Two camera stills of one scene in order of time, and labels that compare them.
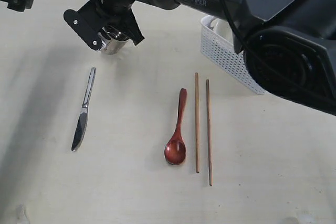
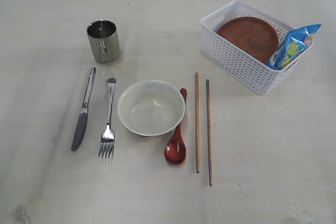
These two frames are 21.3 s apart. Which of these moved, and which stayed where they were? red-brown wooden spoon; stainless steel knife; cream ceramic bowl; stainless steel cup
Moved: cream ceramic bowl; stainless steel cup
Stayed: red-brown wooden spoon; stainless steel knife
